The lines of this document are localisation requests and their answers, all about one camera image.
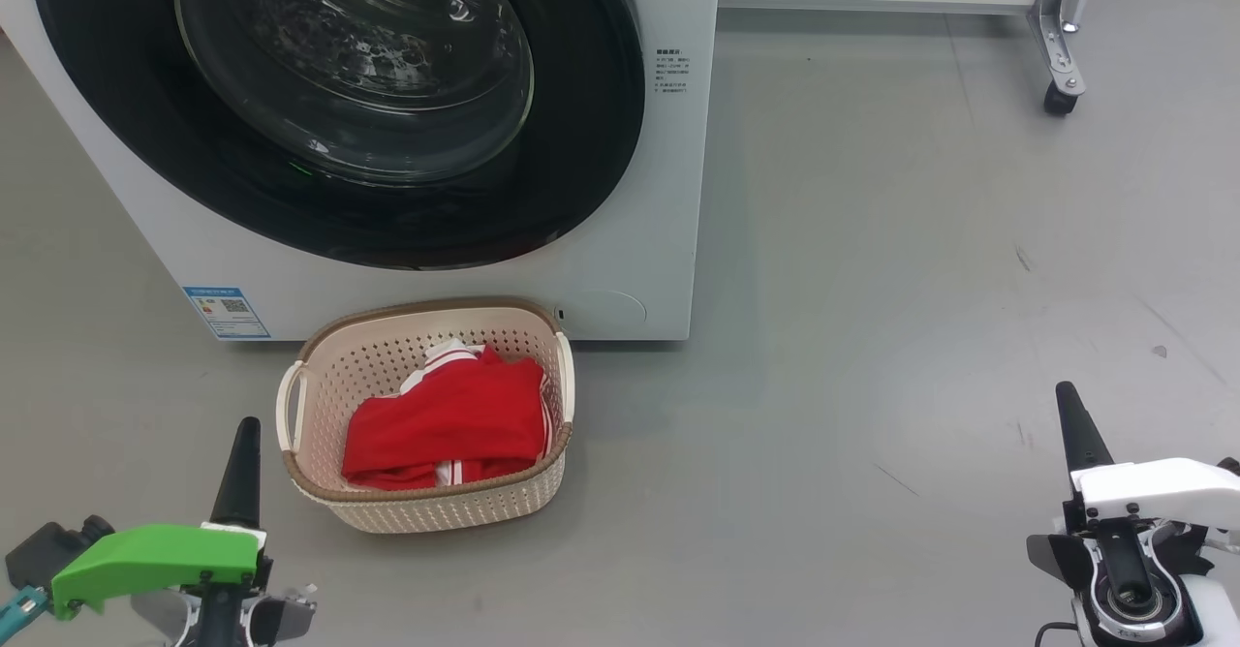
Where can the white front-load washing machine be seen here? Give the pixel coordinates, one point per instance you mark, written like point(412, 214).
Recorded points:
point(668, 240)

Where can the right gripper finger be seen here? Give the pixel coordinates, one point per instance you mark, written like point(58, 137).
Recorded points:
point(1080, 434)

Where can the blue energy label sticker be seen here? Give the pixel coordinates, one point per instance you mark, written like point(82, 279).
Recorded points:
point(228, 313)

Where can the red garment white side stripes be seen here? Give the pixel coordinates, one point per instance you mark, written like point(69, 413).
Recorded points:
point(397, 479)

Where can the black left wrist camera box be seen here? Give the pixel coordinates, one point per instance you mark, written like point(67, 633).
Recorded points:
point(44, 550)

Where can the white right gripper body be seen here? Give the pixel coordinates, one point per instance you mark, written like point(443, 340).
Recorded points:
point(1162, 492)

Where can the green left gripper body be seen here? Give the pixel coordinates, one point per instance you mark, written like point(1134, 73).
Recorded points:
point(155, 560)

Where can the small printed text sticker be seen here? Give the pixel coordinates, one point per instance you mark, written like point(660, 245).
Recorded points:
point(672, 71)

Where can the metal frame with caster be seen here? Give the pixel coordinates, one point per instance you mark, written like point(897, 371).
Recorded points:
point(1061, 56)

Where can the cream perforated laundry basket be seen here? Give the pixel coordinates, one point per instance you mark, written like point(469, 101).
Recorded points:
point(436, 511)

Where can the red shirt white collar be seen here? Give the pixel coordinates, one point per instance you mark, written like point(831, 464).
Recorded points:
point(455, 415)

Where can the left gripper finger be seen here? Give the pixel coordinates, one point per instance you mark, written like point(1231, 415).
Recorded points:
point(237, 492)

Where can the dark washer door glass bowl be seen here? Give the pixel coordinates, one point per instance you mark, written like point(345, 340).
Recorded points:
point(581, 143)

